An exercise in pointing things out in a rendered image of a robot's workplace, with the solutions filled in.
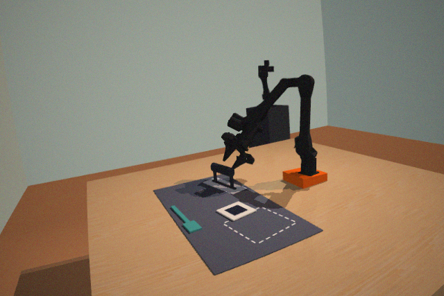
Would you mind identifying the cream square tile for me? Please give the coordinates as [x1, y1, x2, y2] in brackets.
[216, 201, 256, 221]

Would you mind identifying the teal flat spatula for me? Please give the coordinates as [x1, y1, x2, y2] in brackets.
[171, 205, 203, 233]

